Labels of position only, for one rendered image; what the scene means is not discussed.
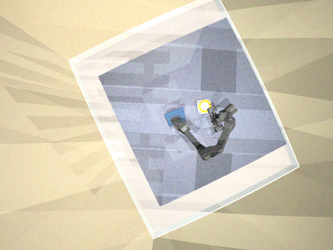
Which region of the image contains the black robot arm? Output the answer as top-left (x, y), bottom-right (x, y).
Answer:
top-left (171, 104), bottom-right (237, 160)

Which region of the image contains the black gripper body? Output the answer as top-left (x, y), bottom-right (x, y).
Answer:
top-left (207, 106), bottom-right (223, 132)

